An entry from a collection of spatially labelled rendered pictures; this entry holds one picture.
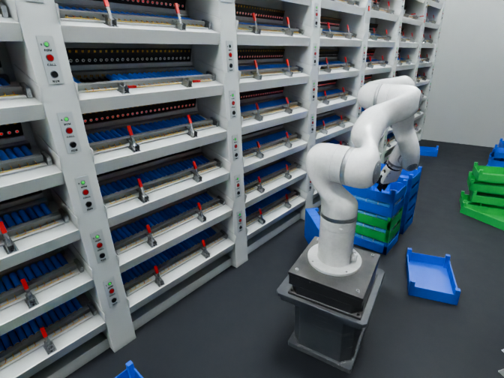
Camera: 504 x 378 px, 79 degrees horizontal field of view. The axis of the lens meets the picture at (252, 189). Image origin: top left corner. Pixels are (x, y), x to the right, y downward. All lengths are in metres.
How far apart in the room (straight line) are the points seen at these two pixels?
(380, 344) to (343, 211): 0.63
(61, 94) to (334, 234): 0.93
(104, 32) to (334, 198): 0.88
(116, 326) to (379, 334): 1.06
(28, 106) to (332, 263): 1.03
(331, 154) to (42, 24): 0.88
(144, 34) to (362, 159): 0.82
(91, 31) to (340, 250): 1.03
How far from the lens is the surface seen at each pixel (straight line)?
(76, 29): 1.12
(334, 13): 2.63
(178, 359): 1.39
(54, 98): 1.08
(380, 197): 1.82
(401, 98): 1.21
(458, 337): 1.60
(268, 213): 1.92
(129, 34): 1.19
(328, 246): 1.09
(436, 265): 1.98
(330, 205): 1.02
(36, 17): 1.08
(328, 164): 0.97
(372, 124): 1.10
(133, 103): 1.18
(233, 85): 1.46
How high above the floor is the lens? 1.05
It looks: 22 degrees down
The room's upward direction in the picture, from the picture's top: 2 degrees counter-clockwise
